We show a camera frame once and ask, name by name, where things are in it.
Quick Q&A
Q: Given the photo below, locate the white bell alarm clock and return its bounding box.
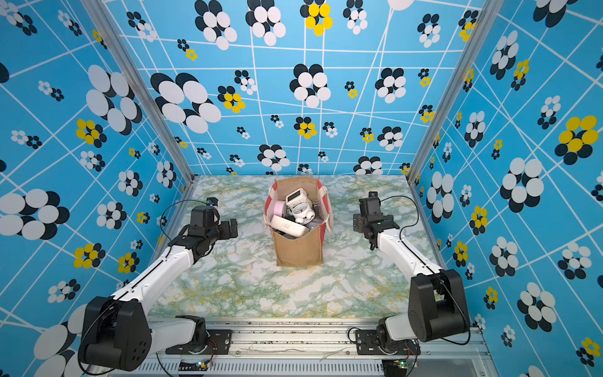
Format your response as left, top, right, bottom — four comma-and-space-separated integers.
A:
286, 199, 316, 226

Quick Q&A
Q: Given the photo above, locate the small white digital clock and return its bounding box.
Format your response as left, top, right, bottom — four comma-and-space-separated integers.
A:
285, 188, 308, 207

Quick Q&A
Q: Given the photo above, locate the large white digital clock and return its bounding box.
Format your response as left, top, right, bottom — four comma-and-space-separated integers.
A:
270, 215, 310, 239

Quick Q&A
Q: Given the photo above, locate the pink round alarm clock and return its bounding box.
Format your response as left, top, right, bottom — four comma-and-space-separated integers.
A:
273, 200, 287, 218

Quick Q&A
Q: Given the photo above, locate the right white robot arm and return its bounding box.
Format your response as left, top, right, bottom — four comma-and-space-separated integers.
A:
353, 192, 471, 353

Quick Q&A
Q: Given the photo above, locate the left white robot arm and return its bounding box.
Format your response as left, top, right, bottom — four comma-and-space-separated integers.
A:
77, 206, 238, 376

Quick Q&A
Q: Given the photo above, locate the green circuit board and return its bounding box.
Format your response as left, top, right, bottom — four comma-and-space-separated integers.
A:
178, 360, 213, 372
382, 360, 410, 377

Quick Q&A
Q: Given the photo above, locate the right green circuit board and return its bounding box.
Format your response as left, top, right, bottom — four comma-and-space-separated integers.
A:
382, 360, 410, 377

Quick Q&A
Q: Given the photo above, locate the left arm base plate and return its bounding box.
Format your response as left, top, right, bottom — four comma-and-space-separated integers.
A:
165, 329, 232, 356

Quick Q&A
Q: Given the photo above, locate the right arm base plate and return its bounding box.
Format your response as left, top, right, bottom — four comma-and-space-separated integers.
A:
350, 329, 421, 358

